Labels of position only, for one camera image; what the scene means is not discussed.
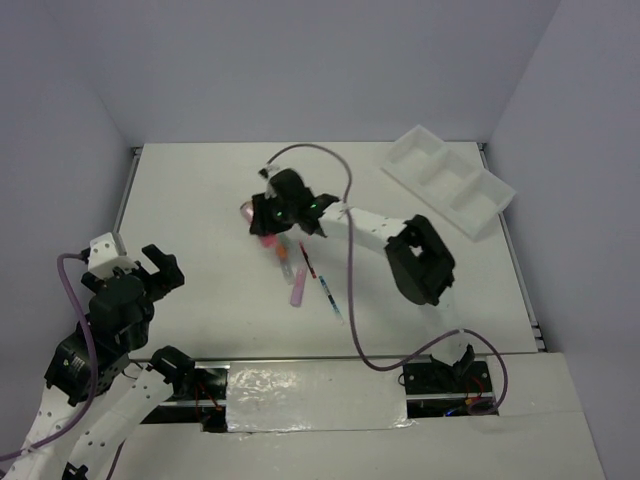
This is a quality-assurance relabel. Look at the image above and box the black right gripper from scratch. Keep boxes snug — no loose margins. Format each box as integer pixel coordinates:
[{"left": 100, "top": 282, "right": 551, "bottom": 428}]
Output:
[{"left": 251, "top": 189, "right": 299, "bottom": 235}]

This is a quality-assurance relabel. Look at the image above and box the green highlighter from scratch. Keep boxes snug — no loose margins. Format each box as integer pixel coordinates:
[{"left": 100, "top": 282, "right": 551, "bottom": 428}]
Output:
[{"left": 259, "top": 235, "right": 280, "bottom": 248}]

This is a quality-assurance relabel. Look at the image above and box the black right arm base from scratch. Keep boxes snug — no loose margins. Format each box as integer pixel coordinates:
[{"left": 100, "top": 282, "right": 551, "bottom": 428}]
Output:
[{"left": 397, "top": 345, "right": 496, "bottom": 419}]

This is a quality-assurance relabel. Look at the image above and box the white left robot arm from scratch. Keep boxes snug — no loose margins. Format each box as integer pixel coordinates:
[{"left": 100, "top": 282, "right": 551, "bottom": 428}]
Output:
[{"left": 1, "top": 237, "right": 196, "bottom": 479}]

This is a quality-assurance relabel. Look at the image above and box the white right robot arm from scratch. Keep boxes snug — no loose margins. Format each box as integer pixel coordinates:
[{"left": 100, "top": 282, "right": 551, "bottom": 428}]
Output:
[{"left": 249, "top": 167, "right": 475, "bottom": 391}]

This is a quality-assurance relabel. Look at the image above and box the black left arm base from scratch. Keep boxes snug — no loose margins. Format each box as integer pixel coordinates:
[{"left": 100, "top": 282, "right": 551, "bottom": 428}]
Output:
[{"left": 144, "top": 346, "right": 228, "bottom": 433}]

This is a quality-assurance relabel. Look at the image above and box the orange highlighter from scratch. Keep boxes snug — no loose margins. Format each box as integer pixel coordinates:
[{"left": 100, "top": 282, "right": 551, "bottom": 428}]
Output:
[{"left": 276, "top": 244, "right": 295, "bottom": 285}]

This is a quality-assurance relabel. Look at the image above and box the red pen refill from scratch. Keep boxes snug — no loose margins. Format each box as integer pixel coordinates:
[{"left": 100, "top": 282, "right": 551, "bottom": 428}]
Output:
[{"left": 298, "top": 241, "right": 317, "bottom": 279}]

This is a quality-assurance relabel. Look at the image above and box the purple highlighter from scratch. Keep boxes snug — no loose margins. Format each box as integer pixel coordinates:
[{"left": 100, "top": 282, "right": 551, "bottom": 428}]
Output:
[{"left": 290, "top": 265, "right": 308, "bottom": 308}]

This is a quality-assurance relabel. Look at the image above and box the light blue pen refill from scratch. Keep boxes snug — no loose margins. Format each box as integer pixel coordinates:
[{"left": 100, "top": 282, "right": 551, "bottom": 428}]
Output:
[{"left": 318, "top": 275, "right": 345, "bottom": 325}]

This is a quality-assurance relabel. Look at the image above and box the silver tape sheet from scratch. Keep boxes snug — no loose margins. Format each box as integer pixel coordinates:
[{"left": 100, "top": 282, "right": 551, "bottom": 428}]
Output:
[{"left": 226, "top": 360, "right": 412, "bottom": 433}]

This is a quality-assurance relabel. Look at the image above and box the white three-compartment tray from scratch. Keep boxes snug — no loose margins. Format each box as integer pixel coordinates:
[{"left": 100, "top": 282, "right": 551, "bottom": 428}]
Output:
[{"left": 379, "top": 125, "right": 516, "bottom": 241}]

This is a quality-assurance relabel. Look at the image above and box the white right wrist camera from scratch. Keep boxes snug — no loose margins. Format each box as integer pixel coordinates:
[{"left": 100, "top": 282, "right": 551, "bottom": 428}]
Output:
[{"left": 258, "top": 163, "right": 280, "bottom": 198}]

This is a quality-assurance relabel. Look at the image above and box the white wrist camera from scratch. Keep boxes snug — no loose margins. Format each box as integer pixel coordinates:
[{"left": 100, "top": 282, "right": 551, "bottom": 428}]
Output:
[
  {"left": 258, "top": 163, "right": 280, "bottom": 198},
  {"left": 88, "top": 232, "right": 138, "bottom": 280}
]

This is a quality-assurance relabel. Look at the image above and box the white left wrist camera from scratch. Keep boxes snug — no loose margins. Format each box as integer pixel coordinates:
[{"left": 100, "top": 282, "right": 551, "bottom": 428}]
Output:
[{"left": 88, "top": 232, "right": 138, "bottom": 280}]

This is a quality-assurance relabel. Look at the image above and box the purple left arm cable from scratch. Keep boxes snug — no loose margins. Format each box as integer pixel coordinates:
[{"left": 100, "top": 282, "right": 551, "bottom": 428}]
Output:
[{"left": 0, "top": 252, "right": 124, "bottom": 480}]

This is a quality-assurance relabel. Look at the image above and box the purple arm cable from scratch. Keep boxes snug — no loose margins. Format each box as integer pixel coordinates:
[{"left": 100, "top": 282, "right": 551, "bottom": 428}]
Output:
[
  {"left": 0, "top": 252, "right": 124, "bottom": 480},
  {"left": 267, "top": 143, "right": 511, "bottom": 416}
]

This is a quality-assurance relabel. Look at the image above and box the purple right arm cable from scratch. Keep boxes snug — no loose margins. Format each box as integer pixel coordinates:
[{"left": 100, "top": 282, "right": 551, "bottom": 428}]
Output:
[{"left": 267, "top": 143, "right": 511, "bottom": 416}]

